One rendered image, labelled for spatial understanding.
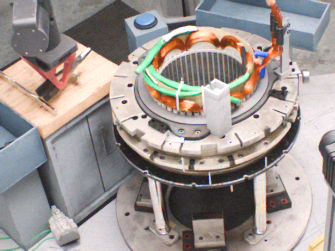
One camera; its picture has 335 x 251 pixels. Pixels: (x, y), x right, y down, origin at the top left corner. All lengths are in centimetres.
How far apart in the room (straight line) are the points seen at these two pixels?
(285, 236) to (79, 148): 42
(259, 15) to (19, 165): 58
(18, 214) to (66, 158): 14
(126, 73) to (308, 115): 51
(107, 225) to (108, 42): 183
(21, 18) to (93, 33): 219
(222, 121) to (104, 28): 221
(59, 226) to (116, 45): 184
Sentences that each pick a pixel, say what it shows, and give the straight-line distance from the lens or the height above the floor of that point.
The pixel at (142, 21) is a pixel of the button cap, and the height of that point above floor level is 104.
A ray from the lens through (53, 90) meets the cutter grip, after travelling 127.
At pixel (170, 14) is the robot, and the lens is 169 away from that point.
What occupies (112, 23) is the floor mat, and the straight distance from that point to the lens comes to 331.
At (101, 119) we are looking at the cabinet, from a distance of 135.
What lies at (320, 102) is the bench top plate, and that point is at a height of 78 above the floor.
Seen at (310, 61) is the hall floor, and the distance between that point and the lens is 302.
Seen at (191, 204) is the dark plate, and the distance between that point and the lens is 146.
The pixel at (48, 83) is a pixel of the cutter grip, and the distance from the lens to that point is 128.
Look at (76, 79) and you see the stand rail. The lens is 131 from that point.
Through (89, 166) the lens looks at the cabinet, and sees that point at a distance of 140.
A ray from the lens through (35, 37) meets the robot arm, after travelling 110.
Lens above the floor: 189
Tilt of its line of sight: 43 degrees down
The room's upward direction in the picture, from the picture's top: 8 degrees counter-clockwise
